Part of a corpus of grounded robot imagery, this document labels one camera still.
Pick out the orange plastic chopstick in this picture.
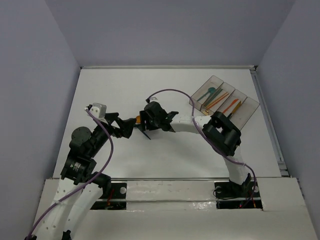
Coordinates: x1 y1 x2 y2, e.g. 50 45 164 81
205 91 227 107

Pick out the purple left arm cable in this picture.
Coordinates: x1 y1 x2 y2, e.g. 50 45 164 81
26 111 115 237

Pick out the clear smoked utensil organizer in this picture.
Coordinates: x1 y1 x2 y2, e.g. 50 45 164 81
189 75 260 130

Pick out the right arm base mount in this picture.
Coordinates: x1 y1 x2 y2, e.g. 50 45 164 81
212 181 263 210

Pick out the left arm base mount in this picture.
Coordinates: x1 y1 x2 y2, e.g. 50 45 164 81
91 181 127 210

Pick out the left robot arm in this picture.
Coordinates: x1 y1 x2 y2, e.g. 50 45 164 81
26 105 137 240

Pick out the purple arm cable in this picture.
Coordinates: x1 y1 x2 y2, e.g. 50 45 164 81
146 88 257 208
26 111 115 237

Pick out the orange plastic spoon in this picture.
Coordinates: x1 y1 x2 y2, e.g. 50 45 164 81
135 115 141 124

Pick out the teal plastic spoon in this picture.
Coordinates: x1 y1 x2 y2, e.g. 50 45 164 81
197 87 216 102

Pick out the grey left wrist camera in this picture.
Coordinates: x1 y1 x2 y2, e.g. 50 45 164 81
84 102 107 119

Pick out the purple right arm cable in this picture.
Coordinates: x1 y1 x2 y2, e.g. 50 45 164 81
146 88 257 208

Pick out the blue plastic spoon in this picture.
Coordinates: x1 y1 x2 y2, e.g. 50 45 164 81
136 126 151 140

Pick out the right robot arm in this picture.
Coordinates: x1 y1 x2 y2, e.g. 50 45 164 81
136 101 257 196

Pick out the orange plastic knife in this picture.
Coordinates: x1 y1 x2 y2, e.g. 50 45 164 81
222 98 239 114

